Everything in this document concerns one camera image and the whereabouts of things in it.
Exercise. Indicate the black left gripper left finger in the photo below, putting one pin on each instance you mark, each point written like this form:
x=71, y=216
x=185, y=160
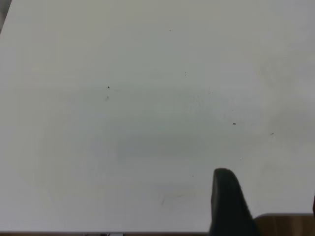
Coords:
x=229, y=209

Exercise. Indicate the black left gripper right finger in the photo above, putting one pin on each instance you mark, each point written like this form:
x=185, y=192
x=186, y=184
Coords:
x=314, y=207

